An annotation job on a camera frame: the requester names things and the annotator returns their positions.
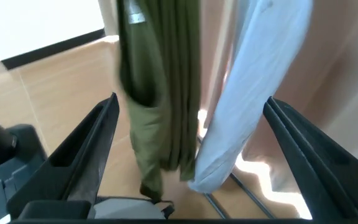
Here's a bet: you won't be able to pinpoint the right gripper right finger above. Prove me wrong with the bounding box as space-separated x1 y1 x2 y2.
262 95 358 219

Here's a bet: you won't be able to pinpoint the black clothes rack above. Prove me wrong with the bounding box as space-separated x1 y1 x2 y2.
196 135 276 219

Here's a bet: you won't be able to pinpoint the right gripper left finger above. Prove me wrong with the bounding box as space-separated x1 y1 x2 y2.
6 92 120 220

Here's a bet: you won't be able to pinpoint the green garment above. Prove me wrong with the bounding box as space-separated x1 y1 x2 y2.
116 0 202 203

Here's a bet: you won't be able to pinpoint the pale grey shorts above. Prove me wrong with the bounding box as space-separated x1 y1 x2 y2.
187 0 314 194

